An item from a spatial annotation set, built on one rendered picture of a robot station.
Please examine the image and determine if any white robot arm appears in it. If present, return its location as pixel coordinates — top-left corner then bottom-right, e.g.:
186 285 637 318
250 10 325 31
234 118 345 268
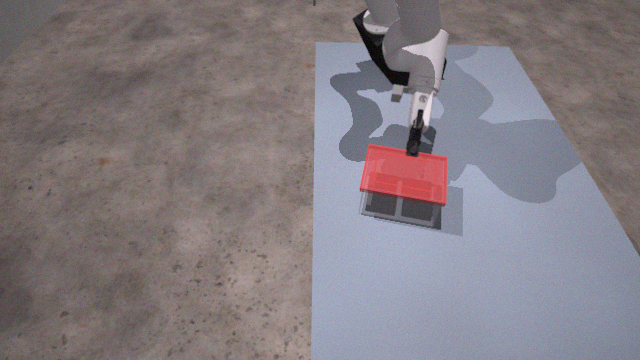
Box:
363 0 449 103

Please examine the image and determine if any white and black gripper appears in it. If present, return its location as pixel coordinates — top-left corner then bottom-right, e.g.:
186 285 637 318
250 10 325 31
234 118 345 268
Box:
406 88 437 157

